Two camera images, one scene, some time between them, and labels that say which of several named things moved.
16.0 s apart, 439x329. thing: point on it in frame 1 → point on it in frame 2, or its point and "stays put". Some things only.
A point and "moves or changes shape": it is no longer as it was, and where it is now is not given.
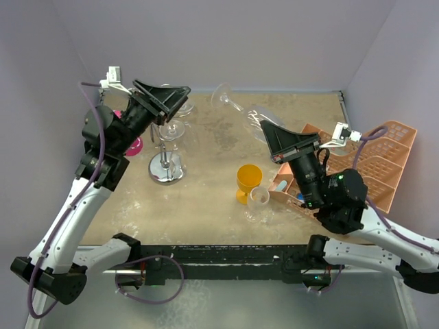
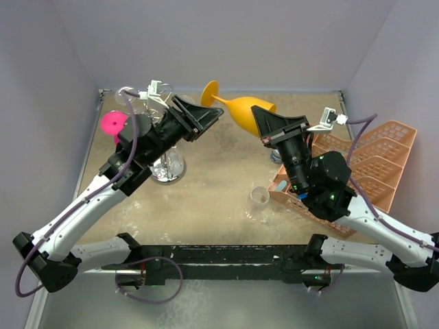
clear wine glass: x=221 y=94 moves or changes shape
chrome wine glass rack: x=165 y=167 stays put
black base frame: x=160 y=261 stays put
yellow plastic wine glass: x=248 y=176 → x=241 y=107
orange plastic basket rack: x=380 y=162 stays put
